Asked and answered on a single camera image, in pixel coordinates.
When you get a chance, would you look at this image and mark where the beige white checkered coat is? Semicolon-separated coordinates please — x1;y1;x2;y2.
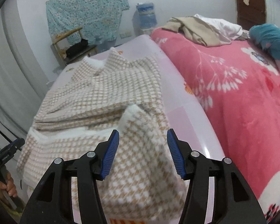
16;49;187;221

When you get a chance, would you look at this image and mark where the beige clothes pile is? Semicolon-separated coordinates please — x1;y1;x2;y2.
162;17;231;47

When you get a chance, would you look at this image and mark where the left hand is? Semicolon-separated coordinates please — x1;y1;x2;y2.
0;171;18;205

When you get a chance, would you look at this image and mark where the light pink bed sheet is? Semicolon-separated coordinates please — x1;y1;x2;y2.
21;34;226;224

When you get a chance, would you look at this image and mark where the pink floral blanket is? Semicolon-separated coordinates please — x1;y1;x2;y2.
151;28;280;223

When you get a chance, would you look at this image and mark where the wooden chair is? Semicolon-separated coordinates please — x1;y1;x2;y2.
52;27;99;66

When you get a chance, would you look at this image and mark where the white water dispenser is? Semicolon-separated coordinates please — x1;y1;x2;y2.
140;27;155;36

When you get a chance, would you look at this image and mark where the teal floral hanging cloth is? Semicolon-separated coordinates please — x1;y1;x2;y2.
46;0;129;45

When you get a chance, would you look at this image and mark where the white garment on bed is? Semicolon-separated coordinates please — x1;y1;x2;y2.
194;14;243;41

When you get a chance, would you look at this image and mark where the teal pillow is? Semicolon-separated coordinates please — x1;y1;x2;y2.
249;23;280;61

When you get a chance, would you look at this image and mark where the brown wooden door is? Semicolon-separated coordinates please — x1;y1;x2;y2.
236;0;267;30

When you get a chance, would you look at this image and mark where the white wall socket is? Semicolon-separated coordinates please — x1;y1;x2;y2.
120;31;132;39

